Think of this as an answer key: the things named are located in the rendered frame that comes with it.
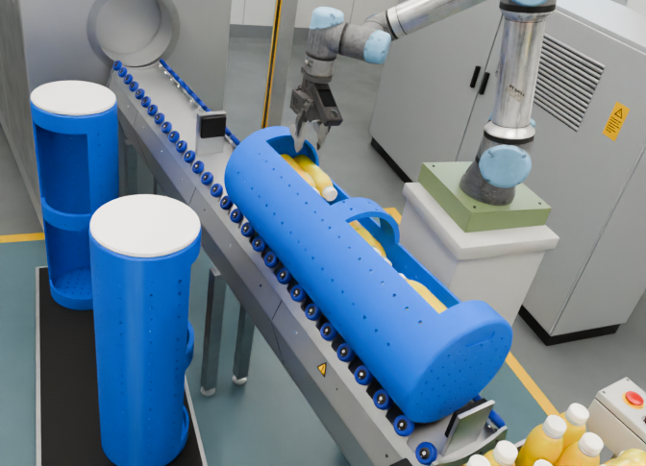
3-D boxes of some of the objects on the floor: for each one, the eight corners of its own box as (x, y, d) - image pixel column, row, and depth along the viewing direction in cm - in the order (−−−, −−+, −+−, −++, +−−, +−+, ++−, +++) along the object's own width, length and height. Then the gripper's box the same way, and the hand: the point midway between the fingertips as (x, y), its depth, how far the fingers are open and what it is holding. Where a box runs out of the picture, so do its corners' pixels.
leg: (242, 373, 259) (258, 255, 224) (248, 382, 255) (264, 264, 220) (230, 377, 256) (243, 258, 221) (236, 387, 252) (250, 268, 217)
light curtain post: (252, 293, 301) (300, -86, 208) (257, 301, 297) (310, -83, 204) (240, 296, 298) (285, -88, 205) (245, 304, 294) (293, -85, 201)
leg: (136, 247, 316) (135, 137, 282) (138, 254, 313) (138, 143, 278) (124, 249, 313) (121, 139, 279) (128, 256, 310) (126, 145, 275)
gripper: (328, 63, 158) (314, 137, 170) (285, 65, 152) (275, 142, 164) (346, 77, 153) (331, 152, 164) (303, 80, 146) (291, 158, 158)
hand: (310, 148), depth 161 cm, fingers open, 5 cm apart
